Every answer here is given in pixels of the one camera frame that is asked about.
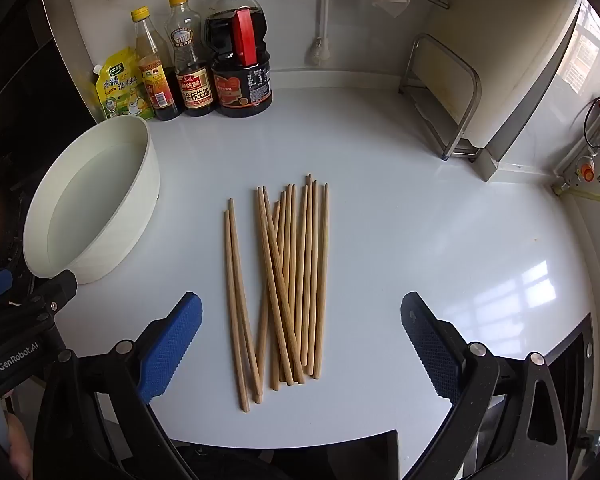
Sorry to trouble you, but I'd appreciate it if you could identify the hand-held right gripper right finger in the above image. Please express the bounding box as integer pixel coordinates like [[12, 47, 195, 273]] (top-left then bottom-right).
[[401, 291, 568, 480]]

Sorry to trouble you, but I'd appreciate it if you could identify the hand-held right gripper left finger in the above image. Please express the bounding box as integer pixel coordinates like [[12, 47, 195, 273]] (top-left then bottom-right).
[[35, 291, 203, 480]]

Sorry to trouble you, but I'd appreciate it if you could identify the white round basin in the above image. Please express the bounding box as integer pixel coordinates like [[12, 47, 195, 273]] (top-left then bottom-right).
[[22, 116, 161, 285]]

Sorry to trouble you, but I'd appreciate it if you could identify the pile of wooden chopsticks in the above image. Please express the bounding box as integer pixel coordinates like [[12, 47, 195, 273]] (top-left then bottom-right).
[[223, 174, 330, 413]]

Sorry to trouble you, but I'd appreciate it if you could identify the person's left hand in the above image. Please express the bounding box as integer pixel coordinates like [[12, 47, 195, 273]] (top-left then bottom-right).
[[2, 410, 33, 480]]

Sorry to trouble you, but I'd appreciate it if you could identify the black range hood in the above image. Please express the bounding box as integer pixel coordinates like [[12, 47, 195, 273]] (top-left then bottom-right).
[[0, 0, 101, 171]]

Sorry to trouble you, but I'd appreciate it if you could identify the yellow seasoning pouch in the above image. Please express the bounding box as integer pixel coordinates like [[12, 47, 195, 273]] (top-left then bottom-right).
[[92, 47, 156, 122]]

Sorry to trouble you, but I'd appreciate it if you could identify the slim yellow-cap vinegar bottle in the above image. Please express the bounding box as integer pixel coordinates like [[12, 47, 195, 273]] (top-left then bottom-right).
[[131, 6, 183, 122]]

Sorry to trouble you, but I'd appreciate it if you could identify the stainless steel rack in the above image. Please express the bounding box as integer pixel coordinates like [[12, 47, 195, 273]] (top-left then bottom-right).
[[399, 33, 482, 161]]

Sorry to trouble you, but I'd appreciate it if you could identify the gas valve with orange knob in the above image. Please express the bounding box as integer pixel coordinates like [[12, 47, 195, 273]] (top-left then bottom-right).
[[555, 152, 598, 186]]

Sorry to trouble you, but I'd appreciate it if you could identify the clear yellow-cap soy sauce bottle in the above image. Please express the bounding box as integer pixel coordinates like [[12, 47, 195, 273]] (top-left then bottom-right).
[[165, 0, 217, 117]]

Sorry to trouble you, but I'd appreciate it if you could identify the window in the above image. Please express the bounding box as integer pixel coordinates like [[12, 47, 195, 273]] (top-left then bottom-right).
[[562, 0, 600, 96]]

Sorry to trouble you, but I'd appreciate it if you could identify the yellow gas hose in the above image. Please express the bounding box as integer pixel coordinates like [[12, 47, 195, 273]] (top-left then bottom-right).
[[552, 180, 600, 206]]

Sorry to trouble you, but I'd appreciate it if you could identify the large red-handled soy sauce jug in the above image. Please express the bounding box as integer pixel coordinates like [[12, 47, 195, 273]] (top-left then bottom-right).
[[203, 0, 273, 119]]

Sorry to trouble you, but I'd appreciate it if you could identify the white hose with mesh end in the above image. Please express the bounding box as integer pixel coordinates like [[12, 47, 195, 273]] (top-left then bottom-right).
[[307, 0, 333, 66]]

